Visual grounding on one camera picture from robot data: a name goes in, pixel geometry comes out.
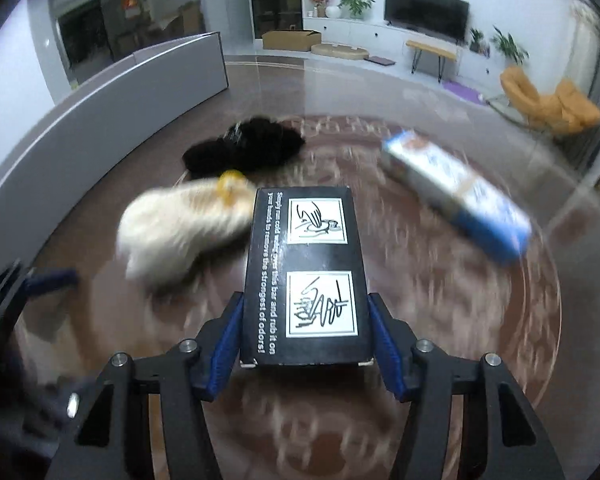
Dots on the wooden dining chair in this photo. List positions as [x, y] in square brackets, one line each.
[192, 17]

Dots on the dark flat floor scale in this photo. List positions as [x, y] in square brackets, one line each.
[380, 60]

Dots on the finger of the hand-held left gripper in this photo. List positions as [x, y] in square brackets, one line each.
[50, 281]

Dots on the white television cabinet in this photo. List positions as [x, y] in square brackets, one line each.
[360, 30]

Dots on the small dark potted plant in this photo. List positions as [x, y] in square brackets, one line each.
[476, 40]

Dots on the covered standing air conditioner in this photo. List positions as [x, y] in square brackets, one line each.
[585, 35]

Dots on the red paper hanging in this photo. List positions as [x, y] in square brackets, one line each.
[131, 6]

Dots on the white round vase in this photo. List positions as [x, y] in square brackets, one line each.
[332, 12]

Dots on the yellow lounge chair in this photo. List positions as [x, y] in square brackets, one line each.
[545, 105]

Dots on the wooden bench with metal legs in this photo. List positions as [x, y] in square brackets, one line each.
[430, 50]

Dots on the green leafy potted plant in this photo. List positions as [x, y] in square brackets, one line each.
[356, 4]

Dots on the purple floor mat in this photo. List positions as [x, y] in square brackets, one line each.
[462, 91]

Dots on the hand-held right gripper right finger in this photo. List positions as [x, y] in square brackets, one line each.
[387, 355]

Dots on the blue and white box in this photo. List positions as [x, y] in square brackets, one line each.
[460, 190]

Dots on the black fuzzy hair accessory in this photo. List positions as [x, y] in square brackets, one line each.
[260, 145]

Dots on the cream plush toy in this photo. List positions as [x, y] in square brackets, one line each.
[180, 225]

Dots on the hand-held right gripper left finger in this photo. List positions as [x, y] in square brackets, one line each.
[225, 345]

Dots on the brown cardboard box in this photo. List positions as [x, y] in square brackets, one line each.
[290, 40]

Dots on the black flat television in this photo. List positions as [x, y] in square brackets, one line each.
[425, 10]

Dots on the white cardboard storage box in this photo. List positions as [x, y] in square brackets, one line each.
[105, 125]

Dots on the broad leaf potted plant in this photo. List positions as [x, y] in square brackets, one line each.
[510, 45]

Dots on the black printed box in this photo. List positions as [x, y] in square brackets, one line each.
[305, 260]

